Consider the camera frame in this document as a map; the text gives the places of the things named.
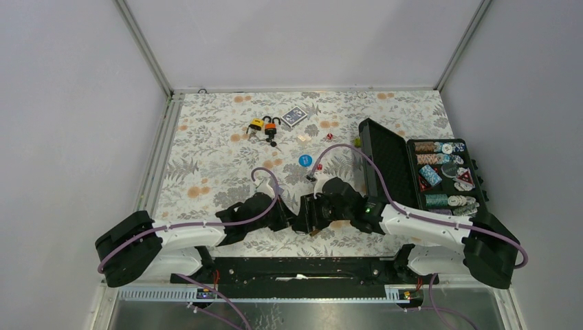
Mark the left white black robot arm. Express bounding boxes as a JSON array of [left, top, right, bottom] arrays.
[[95, 192, 296, 287]]

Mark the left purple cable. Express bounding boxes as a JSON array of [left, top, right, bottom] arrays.
[[97, 167, 281, 275]]

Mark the orange padlock with key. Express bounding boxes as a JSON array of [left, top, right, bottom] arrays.
[[263, 115, 281, 147]]

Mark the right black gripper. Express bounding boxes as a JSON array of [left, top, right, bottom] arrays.
[[291, 191, 352, 233]]

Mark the blue playing card deck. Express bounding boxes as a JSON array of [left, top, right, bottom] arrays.
[[280, 107, 307, 128]]

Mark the blue round poker chip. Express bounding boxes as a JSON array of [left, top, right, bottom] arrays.
[[298, 154, 313, 167]]

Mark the black poker chip case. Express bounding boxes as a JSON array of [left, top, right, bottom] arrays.
[[358, 118, 487, 216]]

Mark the yellow padlock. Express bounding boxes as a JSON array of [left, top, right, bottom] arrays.
[[245, 118, 264, 135]]

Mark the translucent small cube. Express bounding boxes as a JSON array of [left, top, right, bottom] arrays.
[[297, 135, 311, 144]]

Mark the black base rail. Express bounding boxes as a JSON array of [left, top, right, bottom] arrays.
[[170, 256, 431, 299]]

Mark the floral tablecloth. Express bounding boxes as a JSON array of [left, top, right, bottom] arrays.
[[155, 90, 494, 259]]

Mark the purple cable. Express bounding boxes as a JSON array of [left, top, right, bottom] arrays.
[[309, 144, 530, 270], [97, 167, 281, 275]]

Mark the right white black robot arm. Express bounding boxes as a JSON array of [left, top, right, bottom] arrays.
[[292, 177, 519, 289]]

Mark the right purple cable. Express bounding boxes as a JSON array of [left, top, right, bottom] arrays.
[[309, 144, 530, 270]]

